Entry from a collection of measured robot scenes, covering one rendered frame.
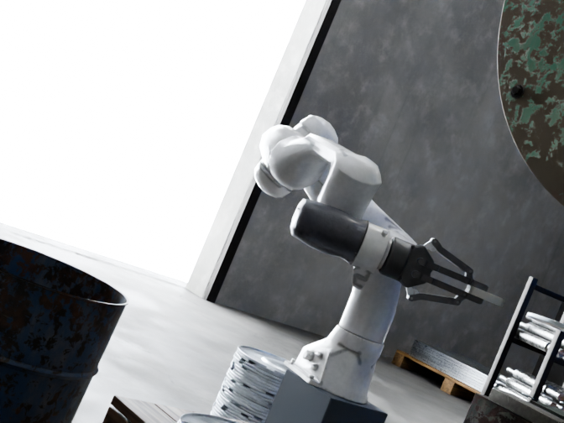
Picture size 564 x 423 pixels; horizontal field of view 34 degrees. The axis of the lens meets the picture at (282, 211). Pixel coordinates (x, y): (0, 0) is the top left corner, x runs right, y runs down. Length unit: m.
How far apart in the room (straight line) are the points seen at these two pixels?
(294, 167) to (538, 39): 0.62
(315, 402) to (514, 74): 0.89
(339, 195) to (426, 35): 5.79
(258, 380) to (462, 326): 6.00
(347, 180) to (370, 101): 5.45
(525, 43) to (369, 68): 5.59
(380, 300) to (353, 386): 0.20
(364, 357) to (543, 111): 0.83
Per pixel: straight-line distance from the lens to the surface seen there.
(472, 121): 8.04
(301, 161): 1.92
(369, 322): 2.09
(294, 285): 7.12
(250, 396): 2.77
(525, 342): 4.30
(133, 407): 1.73
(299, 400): 2.12
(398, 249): 1.71
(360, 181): 1.74
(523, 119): 1.51
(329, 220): 1.69
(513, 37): 1.59
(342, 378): 2.10
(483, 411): 1.65
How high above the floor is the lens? 0.78
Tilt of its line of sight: level
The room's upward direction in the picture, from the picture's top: 23 degrees clockwise
